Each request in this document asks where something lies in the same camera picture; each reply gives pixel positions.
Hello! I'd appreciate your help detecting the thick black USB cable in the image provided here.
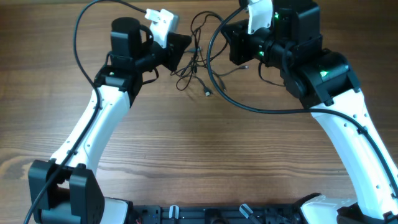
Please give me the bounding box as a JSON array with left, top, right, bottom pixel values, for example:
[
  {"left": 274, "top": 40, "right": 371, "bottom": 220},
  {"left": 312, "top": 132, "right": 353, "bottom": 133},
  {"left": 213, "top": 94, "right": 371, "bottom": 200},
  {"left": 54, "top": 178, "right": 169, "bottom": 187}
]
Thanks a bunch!
[{"left": 170, "top": 11, "right": 229, "bottom": 97}]

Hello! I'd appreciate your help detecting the camera black cable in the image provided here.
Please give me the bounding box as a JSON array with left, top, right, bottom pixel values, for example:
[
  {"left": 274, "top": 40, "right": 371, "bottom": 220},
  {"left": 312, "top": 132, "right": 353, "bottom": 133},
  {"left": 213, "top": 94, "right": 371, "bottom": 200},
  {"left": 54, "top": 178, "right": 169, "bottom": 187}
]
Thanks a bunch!
[
  {"left": 206, "top": 6, "right": 398, "bottom": 200},
  {"left": 23, "top": 0, "right": 147, "bottom": 224}
]

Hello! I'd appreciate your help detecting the right camera black cable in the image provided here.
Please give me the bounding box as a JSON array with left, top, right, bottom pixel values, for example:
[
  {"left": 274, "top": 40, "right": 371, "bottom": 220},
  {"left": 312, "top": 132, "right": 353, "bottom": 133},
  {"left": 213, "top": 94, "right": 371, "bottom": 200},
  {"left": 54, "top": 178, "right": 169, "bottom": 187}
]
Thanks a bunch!
[{"left": 206, "top": 6, "right": 398, "bottom": 200}]

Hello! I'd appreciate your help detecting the left camera black cable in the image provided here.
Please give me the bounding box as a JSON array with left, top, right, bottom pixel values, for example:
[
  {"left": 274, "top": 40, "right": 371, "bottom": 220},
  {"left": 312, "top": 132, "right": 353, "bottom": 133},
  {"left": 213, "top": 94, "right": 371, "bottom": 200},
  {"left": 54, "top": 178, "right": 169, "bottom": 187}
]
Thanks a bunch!
[{"left": 23, "top": 0, "right": 147, "bottom": 224}]

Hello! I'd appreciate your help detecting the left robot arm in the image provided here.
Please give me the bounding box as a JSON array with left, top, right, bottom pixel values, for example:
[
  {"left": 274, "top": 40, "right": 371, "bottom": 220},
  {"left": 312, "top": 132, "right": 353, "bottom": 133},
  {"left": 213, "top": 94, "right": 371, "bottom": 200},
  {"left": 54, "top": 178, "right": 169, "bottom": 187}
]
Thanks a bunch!
[{"left": 27, "top": 11, "right": 191, "bottom": 223}]

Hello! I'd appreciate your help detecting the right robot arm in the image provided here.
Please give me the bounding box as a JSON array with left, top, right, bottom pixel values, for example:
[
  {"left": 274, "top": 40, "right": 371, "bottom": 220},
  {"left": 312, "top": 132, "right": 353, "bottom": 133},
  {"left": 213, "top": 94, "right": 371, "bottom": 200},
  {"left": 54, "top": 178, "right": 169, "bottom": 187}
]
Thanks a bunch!
[{"left": 221, "top": 1, "right": 397, "bottom": 223}]

